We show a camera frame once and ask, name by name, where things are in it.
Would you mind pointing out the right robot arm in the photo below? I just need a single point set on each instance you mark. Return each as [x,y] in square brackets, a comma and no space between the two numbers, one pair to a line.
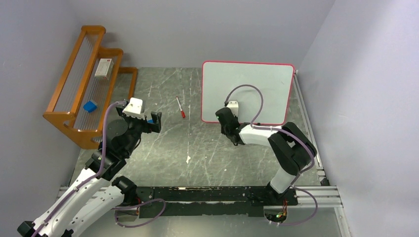
[290,146]

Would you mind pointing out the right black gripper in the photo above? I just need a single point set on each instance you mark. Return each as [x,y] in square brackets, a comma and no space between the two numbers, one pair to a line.
[222,130]

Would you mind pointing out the orange wooden shelf rack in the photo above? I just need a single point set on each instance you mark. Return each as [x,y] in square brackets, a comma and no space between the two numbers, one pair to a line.
[77,85]

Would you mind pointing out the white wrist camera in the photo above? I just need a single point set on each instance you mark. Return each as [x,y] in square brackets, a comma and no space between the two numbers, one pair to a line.
[135,108]
[234,107]

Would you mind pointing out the red framed whiteboard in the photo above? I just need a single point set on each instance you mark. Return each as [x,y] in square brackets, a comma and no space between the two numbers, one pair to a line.
[263,90]

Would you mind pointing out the white red cardboard box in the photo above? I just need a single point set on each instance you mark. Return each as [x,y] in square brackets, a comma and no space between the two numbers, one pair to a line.
[104,68]

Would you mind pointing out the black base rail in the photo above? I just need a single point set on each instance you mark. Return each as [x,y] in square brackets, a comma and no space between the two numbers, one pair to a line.
[197,201]

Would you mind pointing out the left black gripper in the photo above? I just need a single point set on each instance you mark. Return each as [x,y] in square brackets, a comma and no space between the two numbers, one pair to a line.
[148,127]

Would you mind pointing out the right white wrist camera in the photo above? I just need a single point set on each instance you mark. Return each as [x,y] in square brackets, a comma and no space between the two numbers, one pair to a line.
[234,107]

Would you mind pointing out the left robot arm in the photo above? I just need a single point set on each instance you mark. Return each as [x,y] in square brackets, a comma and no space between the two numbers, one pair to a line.
[97,189]

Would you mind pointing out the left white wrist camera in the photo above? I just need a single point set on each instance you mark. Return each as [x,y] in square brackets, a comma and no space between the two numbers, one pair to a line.
[135,108]

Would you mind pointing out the blue eraser on shelf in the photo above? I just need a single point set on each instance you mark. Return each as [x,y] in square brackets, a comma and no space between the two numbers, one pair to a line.
[90,106]

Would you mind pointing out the red capped whiteboard marker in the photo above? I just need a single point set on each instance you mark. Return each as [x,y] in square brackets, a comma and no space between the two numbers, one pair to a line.
[180,108]

